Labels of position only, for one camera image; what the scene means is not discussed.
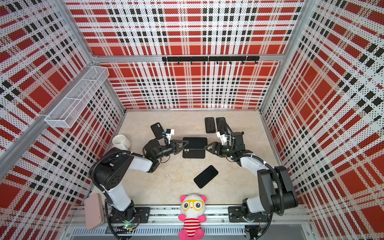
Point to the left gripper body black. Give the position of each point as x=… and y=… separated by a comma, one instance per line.
x=166, y=150

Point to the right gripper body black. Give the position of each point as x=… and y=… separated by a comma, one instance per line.
x=227, y=150

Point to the black phone case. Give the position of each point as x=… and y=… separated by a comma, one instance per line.
x=158, y=131
x=194, y=154

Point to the black phone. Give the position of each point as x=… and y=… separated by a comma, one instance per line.
x=206, y=176
x=210, y=125
x=221, y=124

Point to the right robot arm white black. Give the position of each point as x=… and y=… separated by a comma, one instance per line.
x=276, y=191

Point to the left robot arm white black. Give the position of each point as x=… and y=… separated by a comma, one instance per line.
x=108, y=172

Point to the pink phone case at edge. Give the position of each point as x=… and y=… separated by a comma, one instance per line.
x=94, y=212

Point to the white mug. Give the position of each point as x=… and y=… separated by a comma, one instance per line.
x=121, y=142

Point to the pink panda plush toy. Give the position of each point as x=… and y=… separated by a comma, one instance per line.
x=193, y=208

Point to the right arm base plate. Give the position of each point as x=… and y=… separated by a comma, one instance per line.
x=237, y=215

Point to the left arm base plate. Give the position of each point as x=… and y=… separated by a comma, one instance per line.
x=131, y=215

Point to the black wall hook rail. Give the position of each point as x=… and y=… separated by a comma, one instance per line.
x=212, y=59

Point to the white wire mesh basket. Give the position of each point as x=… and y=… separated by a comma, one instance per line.
x=69, y=109

